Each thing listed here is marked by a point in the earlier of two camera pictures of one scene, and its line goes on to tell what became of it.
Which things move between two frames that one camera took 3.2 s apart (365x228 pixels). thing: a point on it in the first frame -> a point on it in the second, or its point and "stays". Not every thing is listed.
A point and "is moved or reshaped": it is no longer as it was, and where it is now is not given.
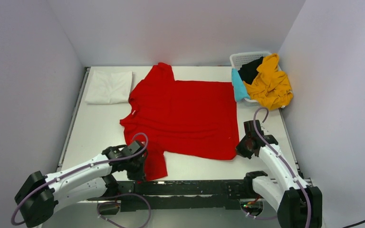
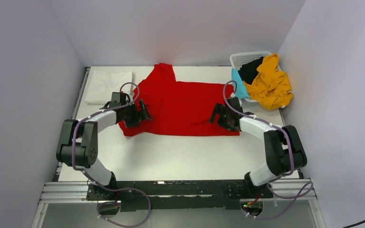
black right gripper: [240, 150] -> [220, 109]
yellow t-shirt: [270, 86] stays
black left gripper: [139, 175] -> [140, 116]
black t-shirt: [248, 71] stays
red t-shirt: [181, 118] is moved or reshaped
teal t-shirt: [240, 89] stays
